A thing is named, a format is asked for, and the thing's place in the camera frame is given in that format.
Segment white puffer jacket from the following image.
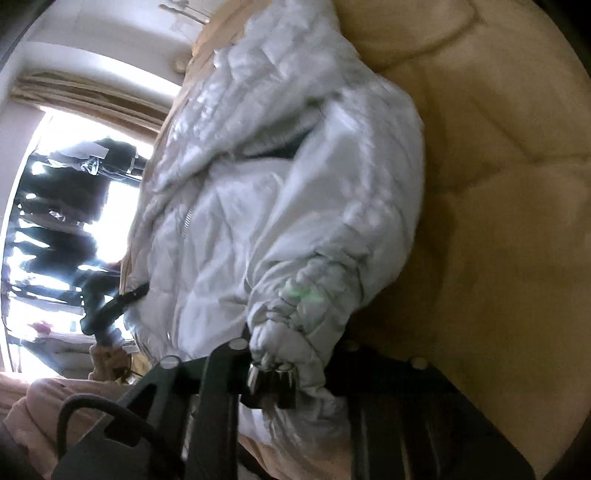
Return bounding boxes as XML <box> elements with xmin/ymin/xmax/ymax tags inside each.
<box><xmin>124</xmin><ymin>1</ymin><xmax>424</xmax><ymax>457</ymax></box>

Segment hanging dark clothes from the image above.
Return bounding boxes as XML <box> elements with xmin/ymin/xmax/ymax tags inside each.
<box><xmin>5</xmin><ymin>138</ymin><xmax>147</xmax><ymax>285</ymax></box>

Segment beige curtain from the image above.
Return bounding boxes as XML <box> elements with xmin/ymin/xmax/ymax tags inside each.
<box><xmin>10</xmin><ymin>71</ymin><xmax>169</xmax><ymax>140</ymax></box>

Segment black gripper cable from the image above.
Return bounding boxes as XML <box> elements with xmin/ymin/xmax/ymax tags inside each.
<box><xmin>55</xmin><ymin>393</ymin><xmax>153</xmax><ymax>462</ymax></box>

